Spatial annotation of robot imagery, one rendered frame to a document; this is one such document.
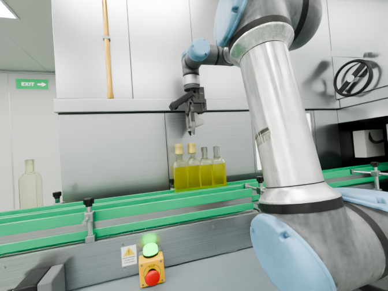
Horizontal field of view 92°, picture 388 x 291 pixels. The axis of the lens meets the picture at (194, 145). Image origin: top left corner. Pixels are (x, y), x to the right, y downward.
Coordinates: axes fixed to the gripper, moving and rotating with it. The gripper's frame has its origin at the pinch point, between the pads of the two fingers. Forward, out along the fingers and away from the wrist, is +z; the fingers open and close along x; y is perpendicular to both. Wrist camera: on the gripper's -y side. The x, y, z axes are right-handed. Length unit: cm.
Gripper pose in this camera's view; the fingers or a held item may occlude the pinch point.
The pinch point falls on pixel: (190, 132)
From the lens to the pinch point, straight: 82.1
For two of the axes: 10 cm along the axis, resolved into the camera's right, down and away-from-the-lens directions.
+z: 0.7, 10.0, -0.2
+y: 9.6, -0.6, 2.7
